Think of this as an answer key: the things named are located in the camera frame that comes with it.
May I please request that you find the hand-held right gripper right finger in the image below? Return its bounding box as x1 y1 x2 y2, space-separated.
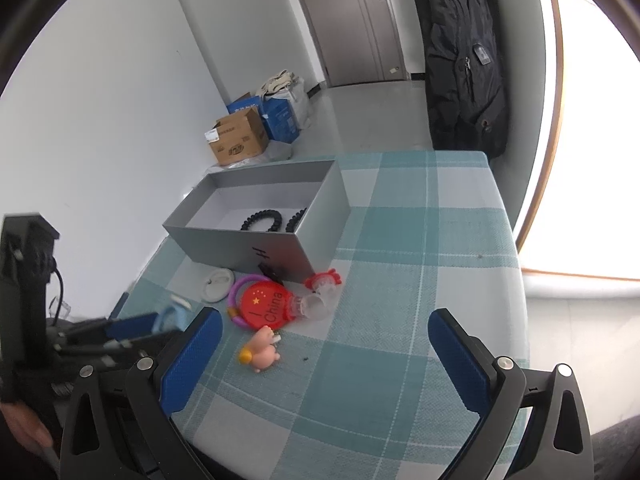
427 308 596 480

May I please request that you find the white cloth bag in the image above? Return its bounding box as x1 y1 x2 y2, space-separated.
256 71 311 126

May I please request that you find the red round badge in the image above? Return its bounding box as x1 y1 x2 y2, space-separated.
239 281 301 331

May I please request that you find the white round disc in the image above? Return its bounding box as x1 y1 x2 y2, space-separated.
201 268 236 302

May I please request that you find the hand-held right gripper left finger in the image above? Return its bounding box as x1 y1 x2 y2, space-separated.
59 306 224 480

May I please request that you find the person's grey trouser leg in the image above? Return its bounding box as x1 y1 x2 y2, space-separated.
590 415 640 480

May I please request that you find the brown cardboard box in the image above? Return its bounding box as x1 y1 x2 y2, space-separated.
204 106 271 167

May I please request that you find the purple bracelet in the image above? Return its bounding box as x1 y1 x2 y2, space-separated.
227 274 273 331

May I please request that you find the grey cardboard box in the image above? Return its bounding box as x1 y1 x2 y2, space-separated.
163 160 352 285

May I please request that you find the teal checked tablecloth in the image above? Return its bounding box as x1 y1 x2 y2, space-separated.
107 150 531 480

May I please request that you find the light blue bracelet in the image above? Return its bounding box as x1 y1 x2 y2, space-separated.
152 297 193 333

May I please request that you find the blue cardboard box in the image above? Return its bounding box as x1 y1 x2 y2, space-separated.
226 91 301 143

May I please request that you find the red crab clear toy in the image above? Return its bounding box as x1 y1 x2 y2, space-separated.
290 269 342 322

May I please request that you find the black jacket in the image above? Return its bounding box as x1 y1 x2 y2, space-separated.
419 0 511 158

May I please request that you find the grey door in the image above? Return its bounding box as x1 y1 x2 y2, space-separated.
287 0 408 88

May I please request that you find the arched wood-framed window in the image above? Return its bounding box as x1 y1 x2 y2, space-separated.
515 0 640 283

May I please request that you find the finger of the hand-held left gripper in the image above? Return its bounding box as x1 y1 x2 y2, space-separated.
65 311 162 343
60 332 176 361

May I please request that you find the black cable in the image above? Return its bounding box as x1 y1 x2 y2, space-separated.
50 265 66 318

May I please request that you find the person's left hand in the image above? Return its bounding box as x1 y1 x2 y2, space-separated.
0 400 53 461

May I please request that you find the pink pig toy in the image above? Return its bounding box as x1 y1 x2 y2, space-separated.
238 325 282 373

